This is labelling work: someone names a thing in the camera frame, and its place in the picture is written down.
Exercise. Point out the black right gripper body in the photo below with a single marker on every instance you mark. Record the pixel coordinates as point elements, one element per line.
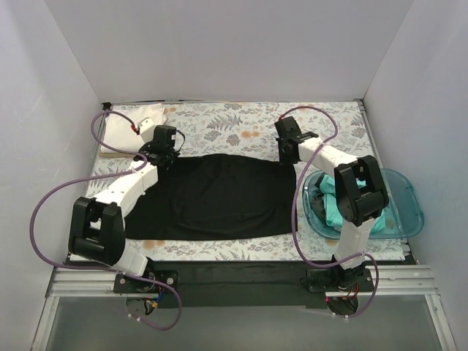
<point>287,151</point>

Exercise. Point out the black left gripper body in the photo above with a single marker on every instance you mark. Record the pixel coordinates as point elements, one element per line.
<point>161,158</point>

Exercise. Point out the black t-shirt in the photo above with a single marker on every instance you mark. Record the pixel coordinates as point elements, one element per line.
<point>215,197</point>

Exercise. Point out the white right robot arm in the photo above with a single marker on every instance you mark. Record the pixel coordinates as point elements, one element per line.
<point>360,194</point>

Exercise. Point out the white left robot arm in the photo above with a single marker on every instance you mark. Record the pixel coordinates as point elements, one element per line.
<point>97,230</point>

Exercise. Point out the folded white t-shirt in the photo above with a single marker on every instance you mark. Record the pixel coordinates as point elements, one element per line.
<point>118,132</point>

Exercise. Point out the brown cardboard board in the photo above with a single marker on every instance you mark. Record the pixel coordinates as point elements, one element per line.
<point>114,154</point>

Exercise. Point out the teal t-shirt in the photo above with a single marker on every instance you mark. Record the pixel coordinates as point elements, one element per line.
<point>333,217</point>

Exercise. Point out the teal plastic basket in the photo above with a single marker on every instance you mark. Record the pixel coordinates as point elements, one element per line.
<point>403,216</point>

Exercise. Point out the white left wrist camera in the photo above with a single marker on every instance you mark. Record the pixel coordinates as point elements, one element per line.
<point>145,129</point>

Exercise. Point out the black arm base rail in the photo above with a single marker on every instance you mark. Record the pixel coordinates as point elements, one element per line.
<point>249,283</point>

